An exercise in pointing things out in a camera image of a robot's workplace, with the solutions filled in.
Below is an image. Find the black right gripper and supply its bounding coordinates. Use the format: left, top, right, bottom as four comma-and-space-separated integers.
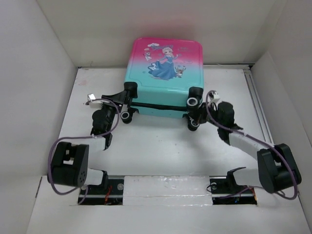
187, 102, 222, 128

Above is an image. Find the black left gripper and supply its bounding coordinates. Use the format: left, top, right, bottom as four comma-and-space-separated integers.
99, 91, 126, 132

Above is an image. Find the pink teal kids suitcase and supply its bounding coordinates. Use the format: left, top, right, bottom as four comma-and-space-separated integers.
123, 37, 204, 131

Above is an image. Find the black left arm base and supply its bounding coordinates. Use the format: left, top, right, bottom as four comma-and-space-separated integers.
78, 171, 125, 206

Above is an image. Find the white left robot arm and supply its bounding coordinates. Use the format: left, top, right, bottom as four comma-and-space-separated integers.
48, 90, 136, 194

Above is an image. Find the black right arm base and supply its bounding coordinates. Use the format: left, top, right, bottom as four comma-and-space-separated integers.
206, 167, 257, 205

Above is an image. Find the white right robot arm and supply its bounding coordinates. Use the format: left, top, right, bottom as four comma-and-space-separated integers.
186, 97, 302, 200

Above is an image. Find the white foam cover panel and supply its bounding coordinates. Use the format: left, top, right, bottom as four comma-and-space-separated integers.
123, 175, 212, 207

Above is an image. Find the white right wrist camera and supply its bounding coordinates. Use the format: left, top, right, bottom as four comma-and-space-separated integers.
208, 90, 220, 103

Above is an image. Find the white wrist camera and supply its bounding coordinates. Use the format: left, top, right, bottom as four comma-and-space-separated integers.
85, 93, 108, 109
208, 90, 220, 103

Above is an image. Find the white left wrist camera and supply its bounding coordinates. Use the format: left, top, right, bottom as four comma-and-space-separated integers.
85, 93, 108, 109

